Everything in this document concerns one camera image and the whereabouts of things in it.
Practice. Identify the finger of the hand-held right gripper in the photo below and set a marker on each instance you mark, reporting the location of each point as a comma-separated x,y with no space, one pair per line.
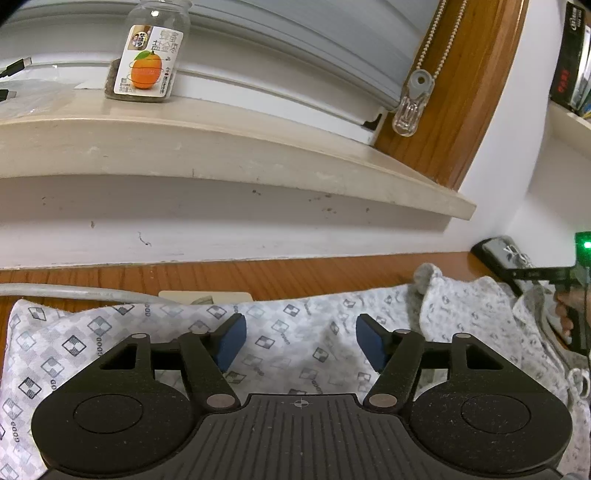
545,275

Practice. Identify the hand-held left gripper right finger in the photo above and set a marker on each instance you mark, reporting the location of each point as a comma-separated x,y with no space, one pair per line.
371,341

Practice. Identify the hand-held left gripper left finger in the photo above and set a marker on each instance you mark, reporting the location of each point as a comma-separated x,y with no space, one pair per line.
231,339

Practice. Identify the white patterned pajama shirt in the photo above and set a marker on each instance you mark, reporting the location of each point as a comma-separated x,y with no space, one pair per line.
300,318

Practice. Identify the person's right hand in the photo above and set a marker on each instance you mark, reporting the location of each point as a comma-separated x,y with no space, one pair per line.
563,309

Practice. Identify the black folded garment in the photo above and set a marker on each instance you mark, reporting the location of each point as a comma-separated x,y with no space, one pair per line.
485,258

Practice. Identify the beige socket block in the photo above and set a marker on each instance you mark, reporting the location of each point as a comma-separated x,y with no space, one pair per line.
184,297

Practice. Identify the white shelf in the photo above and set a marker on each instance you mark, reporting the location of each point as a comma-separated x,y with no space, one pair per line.
568,124

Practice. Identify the beige window sill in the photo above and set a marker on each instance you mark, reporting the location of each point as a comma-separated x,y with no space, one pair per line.
231,143

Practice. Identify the row of books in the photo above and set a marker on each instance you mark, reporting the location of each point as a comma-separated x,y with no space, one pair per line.
572,69

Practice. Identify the glass jar with orange label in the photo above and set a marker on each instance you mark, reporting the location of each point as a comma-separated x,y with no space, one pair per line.
147,64

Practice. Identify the clear plastic sheet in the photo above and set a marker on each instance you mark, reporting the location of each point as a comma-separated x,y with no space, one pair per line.
46,97

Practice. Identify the grey window blind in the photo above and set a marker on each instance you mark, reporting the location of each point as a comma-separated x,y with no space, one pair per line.
300,37

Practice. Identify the wooden window frame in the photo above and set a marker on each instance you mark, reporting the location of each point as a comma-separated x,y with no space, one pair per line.
475,92

